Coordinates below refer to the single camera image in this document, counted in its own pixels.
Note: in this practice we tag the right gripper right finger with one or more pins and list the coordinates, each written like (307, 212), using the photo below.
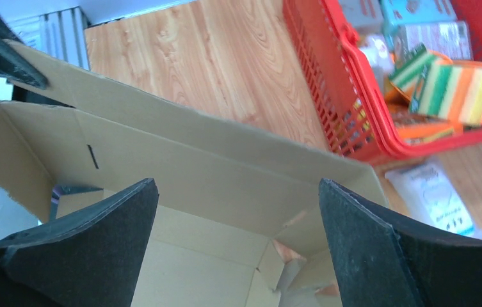
(383, 258)

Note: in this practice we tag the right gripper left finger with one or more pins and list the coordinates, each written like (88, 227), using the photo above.
(91, 257)

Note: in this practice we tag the white plastic pouch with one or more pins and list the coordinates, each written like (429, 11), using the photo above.
(432, 199)

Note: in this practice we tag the cardboard box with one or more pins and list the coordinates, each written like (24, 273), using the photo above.
(237, 220)

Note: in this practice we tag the grey pink small box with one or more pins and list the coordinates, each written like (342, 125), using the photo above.
(451, 39)

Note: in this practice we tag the teal small box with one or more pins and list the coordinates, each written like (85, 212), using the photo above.
(399, 12)

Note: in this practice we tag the green striped sponge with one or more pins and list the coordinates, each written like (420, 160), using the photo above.
(408, 71)

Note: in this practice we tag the striped sponge pack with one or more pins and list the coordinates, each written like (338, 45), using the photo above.
(450, 91)

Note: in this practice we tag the red plastic basket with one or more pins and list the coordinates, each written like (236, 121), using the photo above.
(345, 92)

